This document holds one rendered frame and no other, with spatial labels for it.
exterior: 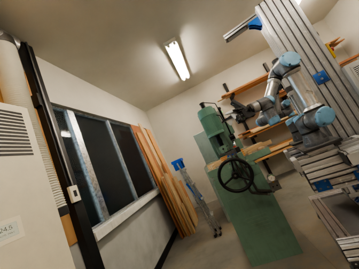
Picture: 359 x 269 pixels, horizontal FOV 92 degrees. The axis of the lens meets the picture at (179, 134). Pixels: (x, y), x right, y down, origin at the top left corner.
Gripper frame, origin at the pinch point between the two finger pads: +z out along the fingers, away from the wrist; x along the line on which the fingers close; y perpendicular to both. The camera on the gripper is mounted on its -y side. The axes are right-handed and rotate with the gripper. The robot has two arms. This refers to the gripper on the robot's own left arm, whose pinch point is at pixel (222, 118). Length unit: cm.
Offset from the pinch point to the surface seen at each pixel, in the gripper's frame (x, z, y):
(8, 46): -13, 123, -119
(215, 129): 60, -6, -10
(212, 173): 62, 15, 29
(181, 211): 195, 73, 60
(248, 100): 270, -157, -93
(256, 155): 52, -27, 30
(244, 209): 64, 3, 68
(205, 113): 58, -4, -28
